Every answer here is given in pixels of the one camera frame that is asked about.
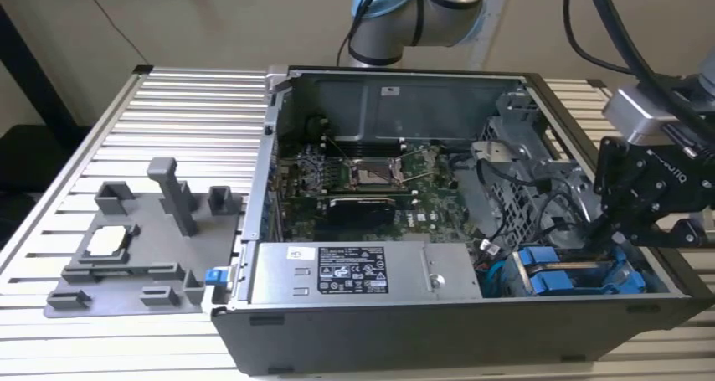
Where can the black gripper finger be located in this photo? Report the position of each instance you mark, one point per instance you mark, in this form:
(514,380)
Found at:
(675,232)
(611,167)

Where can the hard disk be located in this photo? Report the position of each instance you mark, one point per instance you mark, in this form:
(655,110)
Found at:
(550,282)

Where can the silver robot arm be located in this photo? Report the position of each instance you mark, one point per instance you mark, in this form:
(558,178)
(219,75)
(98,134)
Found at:
(447,16)

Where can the metal disk bay cage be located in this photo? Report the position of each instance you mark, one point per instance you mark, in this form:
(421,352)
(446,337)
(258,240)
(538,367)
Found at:
(506,201)

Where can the black RAM slot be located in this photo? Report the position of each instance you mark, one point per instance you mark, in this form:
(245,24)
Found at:
(366,149)
(366,142)
(366,153)
(366,145)

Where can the green motherboard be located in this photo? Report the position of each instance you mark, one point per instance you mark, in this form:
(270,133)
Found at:
(435,213)

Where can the CPU socket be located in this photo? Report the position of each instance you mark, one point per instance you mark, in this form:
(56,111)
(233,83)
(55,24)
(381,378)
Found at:
(374,176)

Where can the black graphics card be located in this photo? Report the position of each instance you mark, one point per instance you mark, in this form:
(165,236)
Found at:
(358,209)

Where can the thin locking lever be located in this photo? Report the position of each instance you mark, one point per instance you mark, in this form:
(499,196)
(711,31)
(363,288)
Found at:
(338,147)

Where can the black PC case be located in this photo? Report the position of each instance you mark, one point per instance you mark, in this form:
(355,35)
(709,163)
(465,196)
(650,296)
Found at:
(391,339)

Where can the silver power supply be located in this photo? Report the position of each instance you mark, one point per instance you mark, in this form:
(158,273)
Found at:
(279,280)

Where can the blue case latch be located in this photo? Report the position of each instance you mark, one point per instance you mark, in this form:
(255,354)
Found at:
(213,277)

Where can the grey parts rack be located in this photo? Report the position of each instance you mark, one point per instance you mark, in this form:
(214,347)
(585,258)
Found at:
(151,247)

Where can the silver CPU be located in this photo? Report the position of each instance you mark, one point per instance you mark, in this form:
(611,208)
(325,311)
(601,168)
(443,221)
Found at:
(106,240)

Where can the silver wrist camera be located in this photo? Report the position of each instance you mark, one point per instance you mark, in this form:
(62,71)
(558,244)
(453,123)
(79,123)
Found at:
(637,109)

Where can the white wall conduit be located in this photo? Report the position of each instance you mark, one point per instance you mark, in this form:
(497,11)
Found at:
(491,42)

